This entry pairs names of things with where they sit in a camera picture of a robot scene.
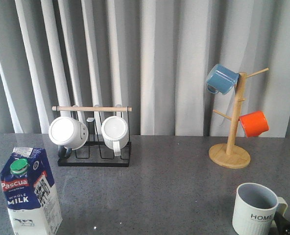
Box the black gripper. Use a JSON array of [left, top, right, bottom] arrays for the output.
[[273, 211, 290, 235]]

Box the white HOME mug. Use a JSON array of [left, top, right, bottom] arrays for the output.
[[232, 183, 288, 235]]

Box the blue white milk carton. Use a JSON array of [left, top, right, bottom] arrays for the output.
[[0, 147, 62, 235]]

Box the wooden mug tree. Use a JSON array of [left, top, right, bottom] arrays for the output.
[[208, 68, 269, 169]]

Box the orange enamel mug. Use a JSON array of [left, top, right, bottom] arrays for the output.
[[239, 111, 269, 137]]

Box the blue enamel mug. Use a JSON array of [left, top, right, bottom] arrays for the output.
[[206, 64, 239, 95]]

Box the white ribbed mug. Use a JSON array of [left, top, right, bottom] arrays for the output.
[[101, 116, 129, 156]]

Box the grey pleated curtain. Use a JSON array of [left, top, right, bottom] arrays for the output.
[[0, 0, 290, 138]]

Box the white smiley face mug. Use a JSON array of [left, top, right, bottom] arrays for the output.
[[48, 117, 89, 158]]

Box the black wire mug rack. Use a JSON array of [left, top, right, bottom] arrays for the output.
[[52, 106, 132, 167]]

